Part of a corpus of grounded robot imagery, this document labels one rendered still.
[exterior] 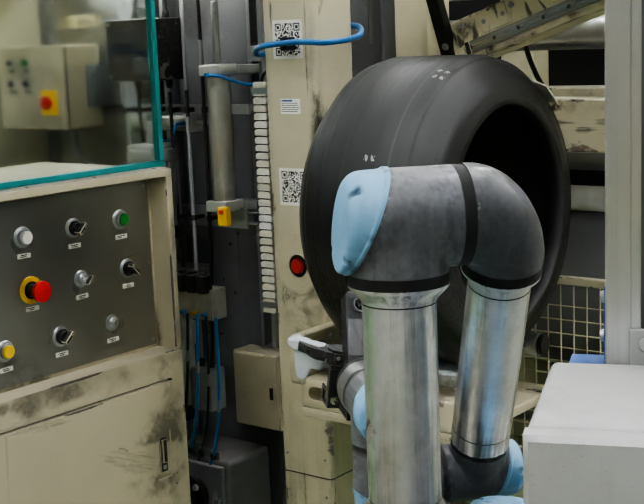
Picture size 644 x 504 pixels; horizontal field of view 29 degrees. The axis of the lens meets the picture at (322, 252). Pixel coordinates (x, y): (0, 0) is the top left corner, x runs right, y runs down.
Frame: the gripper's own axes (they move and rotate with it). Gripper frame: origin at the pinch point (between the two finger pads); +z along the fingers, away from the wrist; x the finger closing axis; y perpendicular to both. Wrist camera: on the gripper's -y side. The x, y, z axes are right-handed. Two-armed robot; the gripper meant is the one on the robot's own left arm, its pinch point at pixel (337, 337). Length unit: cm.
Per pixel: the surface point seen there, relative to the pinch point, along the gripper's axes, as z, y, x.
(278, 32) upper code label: 66, -46, -4
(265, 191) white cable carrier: 73, -14, -3
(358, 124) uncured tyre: 34.6, -30.7, 7.2
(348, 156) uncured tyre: 32.3, -25.1, 5.5
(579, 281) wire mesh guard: 60, -1, 62
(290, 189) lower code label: 65, -15, 1
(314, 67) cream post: 60, -40, 3
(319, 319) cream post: 61, 10, 9
